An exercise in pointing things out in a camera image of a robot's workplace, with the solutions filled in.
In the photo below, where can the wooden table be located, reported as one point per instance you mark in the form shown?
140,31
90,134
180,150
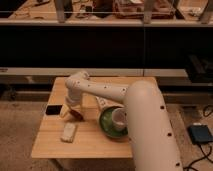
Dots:
89,140

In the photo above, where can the white tube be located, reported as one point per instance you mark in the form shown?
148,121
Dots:
102,103

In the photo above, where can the green bowl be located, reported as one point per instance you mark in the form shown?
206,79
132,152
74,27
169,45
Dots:
106,124

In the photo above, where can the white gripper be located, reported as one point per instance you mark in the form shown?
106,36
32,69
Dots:
73,99

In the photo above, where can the black foot pedal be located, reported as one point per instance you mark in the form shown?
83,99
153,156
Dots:
200,134

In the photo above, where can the background shelf rack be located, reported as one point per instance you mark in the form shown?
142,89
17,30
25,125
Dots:
108,13

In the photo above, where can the white sponge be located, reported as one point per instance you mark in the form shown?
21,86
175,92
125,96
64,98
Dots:
69,132

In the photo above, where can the white cup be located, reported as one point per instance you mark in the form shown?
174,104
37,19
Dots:
119,119

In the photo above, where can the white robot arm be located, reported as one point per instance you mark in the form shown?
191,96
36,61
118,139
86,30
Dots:
152,140

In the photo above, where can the black rectangular block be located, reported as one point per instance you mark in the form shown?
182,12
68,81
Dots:
53,109

